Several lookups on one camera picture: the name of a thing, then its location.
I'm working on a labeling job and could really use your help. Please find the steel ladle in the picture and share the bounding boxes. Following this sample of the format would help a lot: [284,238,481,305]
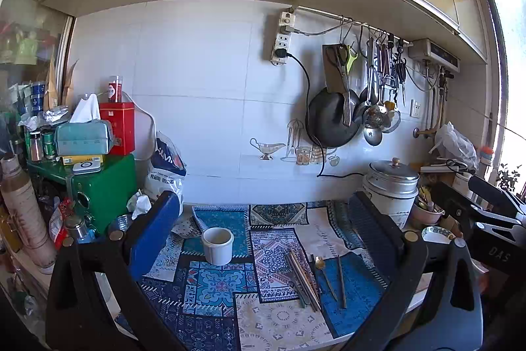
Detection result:
[362,38,382,146]

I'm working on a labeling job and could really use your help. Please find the yellow flat box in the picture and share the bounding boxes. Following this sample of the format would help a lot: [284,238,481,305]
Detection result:
[61,155,105,166]

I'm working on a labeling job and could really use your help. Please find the aluminium steamer pot with lid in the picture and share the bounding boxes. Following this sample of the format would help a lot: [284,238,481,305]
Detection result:
[364,158,419,199]

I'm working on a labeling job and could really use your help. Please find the metal hanging rail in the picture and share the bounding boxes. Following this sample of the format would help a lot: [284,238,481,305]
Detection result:
[288,5,390,36]

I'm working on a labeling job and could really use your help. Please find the green metal box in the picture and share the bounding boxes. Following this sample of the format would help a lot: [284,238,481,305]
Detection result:
[28,154,138,235]

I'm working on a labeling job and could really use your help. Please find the pink bowl with utensils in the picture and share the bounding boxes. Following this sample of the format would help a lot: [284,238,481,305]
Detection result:
[409,186,445,226]

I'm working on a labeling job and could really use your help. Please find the white power strip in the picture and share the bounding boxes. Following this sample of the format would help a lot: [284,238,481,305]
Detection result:
[270,9,296,66]

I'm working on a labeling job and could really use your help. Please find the patterned blue patchwork mat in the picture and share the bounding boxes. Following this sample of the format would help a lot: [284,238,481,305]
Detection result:
[139,200,388,350]

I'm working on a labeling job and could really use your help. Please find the white ceramic utensil cup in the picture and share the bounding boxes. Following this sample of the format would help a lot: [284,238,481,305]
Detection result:
[202,227,234,266]

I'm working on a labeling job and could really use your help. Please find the glass display cabinet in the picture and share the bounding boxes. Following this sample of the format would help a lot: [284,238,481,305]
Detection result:
[1,0,70,154]

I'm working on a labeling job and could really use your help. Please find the white rice cooker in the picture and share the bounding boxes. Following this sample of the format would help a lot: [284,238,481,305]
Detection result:
[362,174,418,229]

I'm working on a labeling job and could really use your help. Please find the steel skimmer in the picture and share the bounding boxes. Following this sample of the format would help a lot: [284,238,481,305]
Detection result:
[372,44,401,134]

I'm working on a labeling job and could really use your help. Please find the orange wooden chopstick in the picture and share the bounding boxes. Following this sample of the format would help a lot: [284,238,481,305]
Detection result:
[289,249,321,311]

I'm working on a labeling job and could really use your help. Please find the reddish brown chopstick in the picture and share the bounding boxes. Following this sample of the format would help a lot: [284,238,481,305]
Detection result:
[294,249,321,305]
[289,250,321,311]

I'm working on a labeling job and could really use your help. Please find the white water heater box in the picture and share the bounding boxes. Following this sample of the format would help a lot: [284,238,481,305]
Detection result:
[408,38,460,73]

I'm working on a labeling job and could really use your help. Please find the white wall socket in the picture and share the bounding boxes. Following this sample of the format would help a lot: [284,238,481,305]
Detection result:
[410,100,422,118]

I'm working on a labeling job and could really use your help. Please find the patterned ceramic plate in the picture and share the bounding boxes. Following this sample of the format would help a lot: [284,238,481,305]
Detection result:
[421,225,456,245]

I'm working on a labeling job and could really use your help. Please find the red white can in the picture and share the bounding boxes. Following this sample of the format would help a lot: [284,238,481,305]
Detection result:
[108,75,122,102]

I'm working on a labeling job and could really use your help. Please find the black power cable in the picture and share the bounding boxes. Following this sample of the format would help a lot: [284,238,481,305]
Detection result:
[275,48,367,179]

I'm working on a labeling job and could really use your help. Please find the teal tissue box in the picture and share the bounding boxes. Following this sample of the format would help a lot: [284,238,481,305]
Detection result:
[54,93,114,157]

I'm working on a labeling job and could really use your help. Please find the white chopstick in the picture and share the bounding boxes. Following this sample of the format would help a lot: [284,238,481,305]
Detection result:
[287,251,318,312]

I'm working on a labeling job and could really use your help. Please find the black wok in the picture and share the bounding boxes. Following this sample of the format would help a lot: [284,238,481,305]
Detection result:
[305,87,360,149]

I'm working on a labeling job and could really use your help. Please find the kitchen scissors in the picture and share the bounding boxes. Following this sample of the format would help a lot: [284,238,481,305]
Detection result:
[335,44,352,126]

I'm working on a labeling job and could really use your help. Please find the dark green chopstick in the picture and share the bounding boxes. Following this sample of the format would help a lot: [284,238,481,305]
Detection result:
[285,254,312,307]

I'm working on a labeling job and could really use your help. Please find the white blue plastic bag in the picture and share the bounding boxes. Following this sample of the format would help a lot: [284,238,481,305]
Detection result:
[143,131,187,213]

